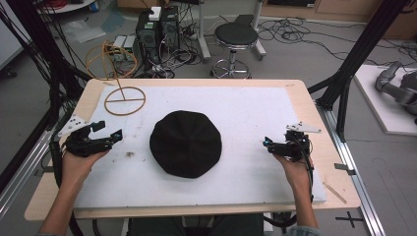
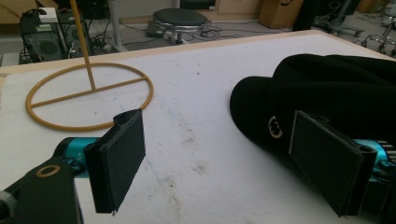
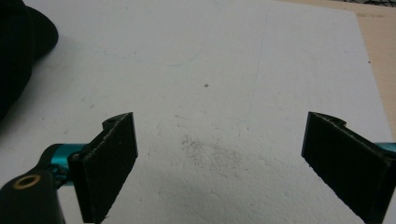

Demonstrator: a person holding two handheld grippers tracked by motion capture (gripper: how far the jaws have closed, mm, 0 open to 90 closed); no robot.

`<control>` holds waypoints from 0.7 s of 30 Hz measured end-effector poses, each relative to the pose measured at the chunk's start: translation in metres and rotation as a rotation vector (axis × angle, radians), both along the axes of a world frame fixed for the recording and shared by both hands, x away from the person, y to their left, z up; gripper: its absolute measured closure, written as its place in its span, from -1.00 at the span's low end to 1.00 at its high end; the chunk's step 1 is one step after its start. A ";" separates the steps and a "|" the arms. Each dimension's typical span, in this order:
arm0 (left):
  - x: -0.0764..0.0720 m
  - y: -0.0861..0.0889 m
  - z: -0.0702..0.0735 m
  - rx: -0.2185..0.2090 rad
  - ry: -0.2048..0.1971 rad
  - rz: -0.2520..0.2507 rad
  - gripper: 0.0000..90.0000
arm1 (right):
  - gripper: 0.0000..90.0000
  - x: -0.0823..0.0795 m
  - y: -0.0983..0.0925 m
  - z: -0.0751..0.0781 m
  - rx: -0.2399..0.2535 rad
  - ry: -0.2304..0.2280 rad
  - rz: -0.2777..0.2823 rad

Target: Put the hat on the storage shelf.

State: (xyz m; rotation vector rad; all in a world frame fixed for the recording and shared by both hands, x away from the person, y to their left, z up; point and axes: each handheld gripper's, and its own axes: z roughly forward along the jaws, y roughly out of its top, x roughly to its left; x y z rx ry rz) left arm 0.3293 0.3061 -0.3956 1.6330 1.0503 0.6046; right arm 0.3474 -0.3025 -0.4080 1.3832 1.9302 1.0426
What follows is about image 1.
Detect thin wooden stick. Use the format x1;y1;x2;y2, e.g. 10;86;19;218
322;181;348;206

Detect person's dark pants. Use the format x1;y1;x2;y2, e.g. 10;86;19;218
126;213;266;236

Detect small grey electronics boxes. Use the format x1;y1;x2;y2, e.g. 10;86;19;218
112;34;138;62

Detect white box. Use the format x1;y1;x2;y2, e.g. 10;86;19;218
149;6;162;22

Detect person's left hand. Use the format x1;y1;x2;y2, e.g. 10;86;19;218
61;149;109;188

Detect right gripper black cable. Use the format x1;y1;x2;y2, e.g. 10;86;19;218
293;136;317;203

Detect black floor cables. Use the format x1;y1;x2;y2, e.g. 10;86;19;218
257;17;417;68

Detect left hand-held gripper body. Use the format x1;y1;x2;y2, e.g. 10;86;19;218
58;114;112;158

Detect black metal frame post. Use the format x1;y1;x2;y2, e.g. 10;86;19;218
307;0;411;143
6;0;92;109

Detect white foam mat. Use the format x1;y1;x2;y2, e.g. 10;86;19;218
74;85;328;209

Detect small metal bracket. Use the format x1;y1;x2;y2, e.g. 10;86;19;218
333;162;357;177

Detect black round stool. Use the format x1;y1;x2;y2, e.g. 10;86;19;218
210;22;260;80

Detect black beret hat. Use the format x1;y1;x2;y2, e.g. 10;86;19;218
149;110;223;180

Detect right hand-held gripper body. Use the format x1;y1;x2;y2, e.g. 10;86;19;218
273;121;323;163

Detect person's right hand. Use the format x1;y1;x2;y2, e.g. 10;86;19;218
274;153;313;195

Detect aluminium rail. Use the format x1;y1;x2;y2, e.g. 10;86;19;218
0;126;65;219
315;99;387;236

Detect black computer tower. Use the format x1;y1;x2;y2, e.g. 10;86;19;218
135;12;162;66
159;5;181;51

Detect white platform board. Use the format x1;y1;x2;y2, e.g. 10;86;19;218
353;63;417;138

